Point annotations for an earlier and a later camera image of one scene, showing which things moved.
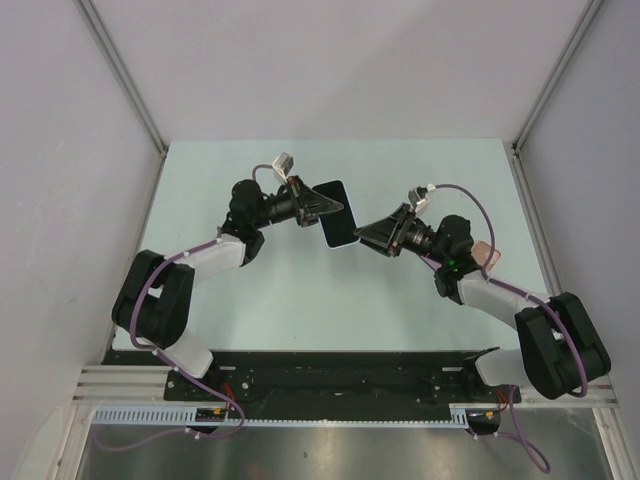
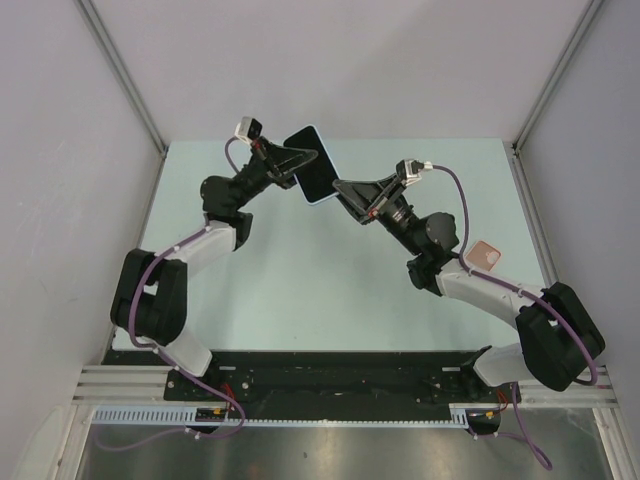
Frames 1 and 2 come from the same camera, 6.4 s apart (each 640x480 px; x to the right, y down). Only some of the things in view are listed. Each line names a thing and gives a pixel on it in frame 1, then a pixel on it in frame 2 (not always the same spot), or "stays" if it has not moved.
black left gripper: x=310 y=204 -> x=277 y=162
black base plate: x=327 y=379 stays
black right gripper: x=379 y=235 -> x=359 y=196
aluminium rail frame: x=123 y=385 stays
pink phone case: x=480 y=252 stays
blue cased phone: x=339 y=225 -> x=315 y=180
